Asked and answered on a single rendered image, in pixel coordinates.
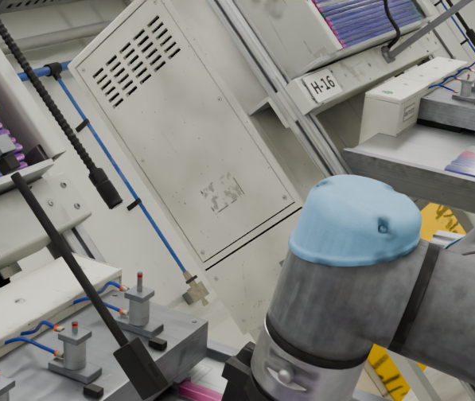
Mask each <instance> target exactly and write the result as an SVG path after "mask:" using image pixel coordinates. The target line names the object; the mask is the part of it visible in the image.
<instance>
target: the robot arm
mask: <svg viewBox="0 0 475 401"><path fill-rule="evenodd" d="M421 226H422V216H421V213H420V211H419V209H418V207H417V206H416V204H415V203H414V202H413V201H412V200H411V199H410V198H409V197H407V196H406V195H405V194H402V193H397V192H396V191H394V189H393V188H392V187H391V186H390V185H387V184H385V183H383V182H381V181H377V180H374V179H371V178H368V177H362V176H357V175H336V176H332V177H327V178H326V179H324V180H322V181H320V182H318V183H317V184H316V185H315V186H314V187H313V188H312V189H311V190H310V192H309V195H308V197H307V199H306V202H305V204H304V207H303V209H302V212H301V215H300V216H299V219H298V222H297V224H296V227H295V229H294V230H293V231H292V232H291V234H290V237H289V241H288V246H289V248H288V251H287V253H286V258H285V260H284V263H283V265H282V269H281V272H280V275H279V277H278V281H277V283H276V286H275V289H274V293H273V295H272V298H271V302H270V305H269V307H268V310H267V314H266V316H265V318H264V321H263V325H262V328H261V330H260V333H259V337H258V340H257V342H256V344H255V343H253V342H251V341H249V342H248V343H247V344H245V345H244V347H243V348H241V350H240V351H239V353H238V354H237V355H235V356H233V357H231V358H229V359H228V360H227V361H226V362H225V365H224V369H223V372H222V375H221V376H222V377H223V378H225V379H226V380H227V381H228V382H227V384H226V388H225V390H224V394H223V397H222V400H221V401H349V400H350V399H351V398H352V394H353V392H354V390H355V388H356V385H357V382H358V380H359V378H360V375H361V373H362V371H363V368H364V365H365V363H366V360H367V358H368V355H369V353H370V351H371V349H372V346H373V345H374V344H376V345H379V346H381V347H383V348H386V349H387V350H390V351H392V352H395V353H398V354H399V355H401V356H405V357H406V358H408V359H411V360H414V361H416V362H419V363H420V364H424V365H426V366H428V367H430V368H433V369H435V370H438V371H440V372H443V373H445V374H447V375H449V376H452V377H455V378H457V379H460V380H462V381H465V382H466V383H470V384H472V385H474V386H475V227H474V228H473V229H472V230H471V231H470V232H468V233H467V234H466V235H465V236H462V237H460V238H457V239H455V240H453V241H452V242H450V243H448V244H447V245H446V246H444V247H439V246H437V245H434V244H432V243H429V241H427V240H424V239H421V238H420V237H421V232H420V228H421Z"/></svg>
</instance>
